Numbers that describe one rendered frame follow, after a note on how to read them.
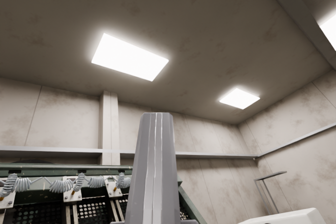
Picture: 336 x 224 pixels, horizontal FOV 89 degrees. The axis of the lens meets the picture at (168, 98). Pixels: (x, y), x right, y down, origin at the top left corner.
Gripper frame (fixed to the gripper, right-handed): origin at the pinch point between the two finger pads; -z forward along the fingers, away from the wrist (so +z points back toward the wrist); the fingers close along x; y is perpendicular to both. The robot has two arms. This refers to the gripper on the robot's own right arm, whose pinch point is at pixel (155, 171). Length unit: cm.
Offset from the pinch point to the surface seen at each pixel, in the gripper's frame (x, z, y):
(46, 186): 69, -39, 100
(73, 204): 53, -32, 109
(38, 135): 196, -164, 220
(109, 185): 39, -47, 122
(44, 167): 65, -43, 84
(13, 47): 218, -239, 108
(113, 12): 68, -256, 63
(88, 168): 47, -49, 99
